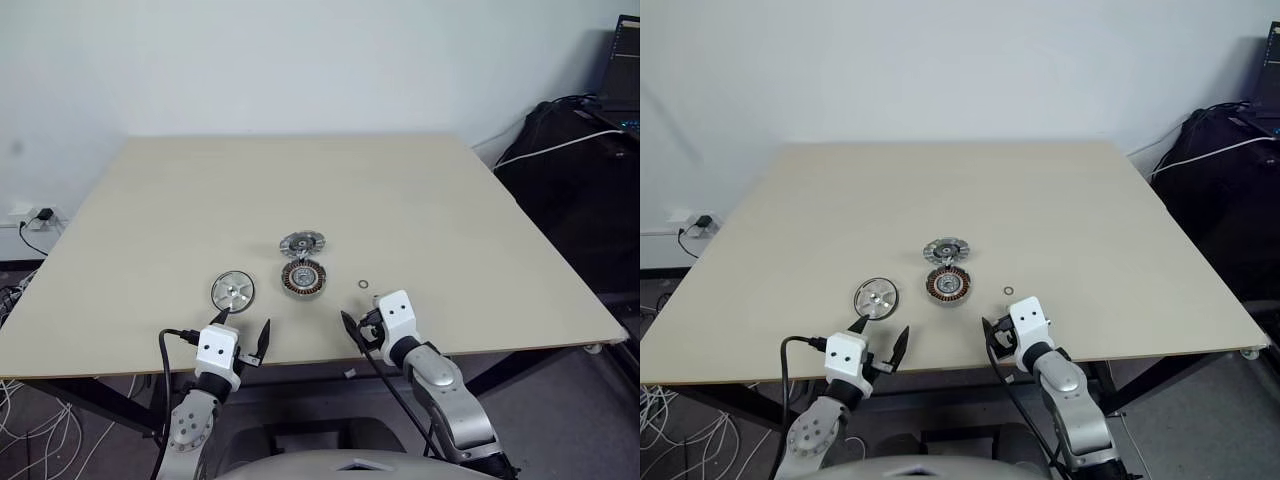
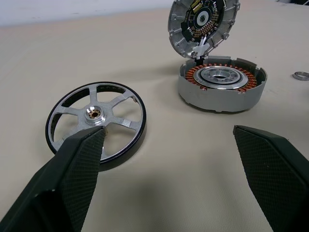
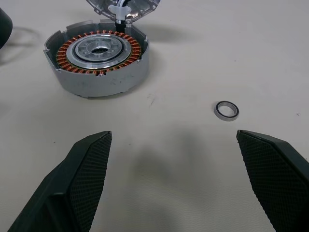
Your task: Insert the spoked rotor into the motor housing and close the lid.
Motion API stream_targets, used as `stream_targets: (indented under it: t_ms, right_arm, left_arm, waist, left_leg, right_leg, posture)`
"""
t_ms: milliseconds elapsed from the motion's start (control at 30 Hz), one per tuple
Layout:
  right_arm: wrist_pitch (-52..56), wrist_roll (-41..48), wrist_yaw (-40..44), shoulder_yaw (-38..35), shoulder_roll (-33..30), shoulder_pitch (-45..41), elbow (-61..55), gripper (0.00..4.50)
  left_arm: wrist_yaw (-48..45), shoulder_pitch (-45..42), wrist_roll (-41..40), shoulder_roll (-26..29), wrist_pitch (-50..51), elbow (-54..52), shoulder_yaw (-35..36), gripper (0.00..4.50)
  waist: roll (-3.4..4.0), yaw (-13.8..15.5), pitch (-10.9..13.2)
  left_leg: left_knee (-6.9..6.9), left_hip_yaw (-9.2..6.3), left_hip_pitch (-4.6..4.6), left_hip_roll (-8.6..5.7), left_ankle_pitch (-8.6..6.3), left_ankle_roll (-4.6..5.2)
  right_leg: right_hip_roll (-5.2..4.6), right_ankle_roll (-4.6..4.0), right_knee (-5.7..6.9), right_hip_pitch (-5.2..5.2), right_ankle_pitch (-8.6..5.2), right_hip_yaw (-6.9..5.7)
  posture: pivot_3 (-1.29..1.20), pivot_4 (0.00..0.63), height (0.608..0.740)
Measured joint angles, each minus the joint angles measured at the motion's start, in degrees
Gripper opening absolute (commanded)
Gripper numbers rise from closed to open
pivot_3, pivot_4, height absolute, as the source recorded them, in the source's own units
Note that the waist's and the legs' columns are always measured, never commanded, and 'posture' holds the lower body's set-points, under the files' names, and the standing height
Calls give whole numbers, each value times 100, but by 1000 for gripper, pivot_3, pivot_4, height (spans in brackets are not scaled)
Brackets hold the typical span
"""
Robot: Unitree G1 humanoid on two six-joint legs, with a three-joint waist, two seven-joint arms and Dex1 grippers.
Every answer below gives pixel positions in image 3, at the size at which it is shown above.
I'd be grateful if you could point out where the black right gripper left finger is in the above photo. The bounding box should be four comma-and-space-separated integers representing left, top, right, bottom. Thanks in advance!
7, 130, 113, 232

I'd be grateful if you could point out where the silver rotor with black rim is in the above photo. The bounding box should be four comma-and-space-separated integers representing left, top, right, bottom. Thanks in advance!
0, 7, 13, 49

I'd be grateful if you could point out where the grey motor stator housing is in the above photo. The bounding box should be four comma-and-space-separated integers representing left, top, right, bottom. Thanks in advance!
43, 19, 150, 98

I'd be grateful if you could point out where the silver motor end cover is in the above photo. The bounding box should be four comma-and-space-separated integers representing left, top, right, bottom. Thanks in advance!
86, 0, 162, 25

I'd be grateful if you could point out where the small silver bearing ring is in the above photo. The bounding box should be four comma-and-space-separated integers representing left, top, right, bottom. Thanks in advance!
214, 100, 239, 120

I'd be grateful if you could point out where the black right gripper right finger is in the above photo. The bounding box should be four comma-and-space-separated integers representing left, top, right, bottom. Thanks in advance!
236, 130, 309, 232

